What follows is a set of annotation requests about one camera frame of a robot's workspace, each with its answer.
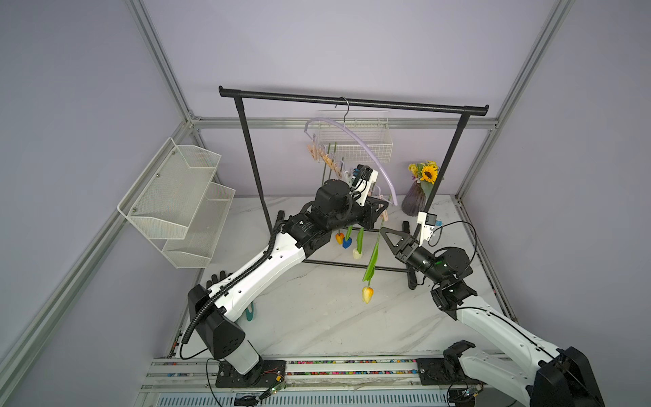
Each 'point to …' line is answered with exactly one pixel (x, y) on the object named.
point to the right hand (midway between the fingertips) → (380, 234)
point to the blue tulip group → (347, 240)
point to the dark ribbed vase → (414, 199)
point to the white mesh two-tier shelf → (179, 204)
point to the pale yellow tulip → (368, 292)
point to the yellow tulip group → (339, 237)
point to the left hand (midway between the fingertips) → (382, 205)
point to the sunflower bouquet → (425, 174)
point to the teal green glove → (249, 315)
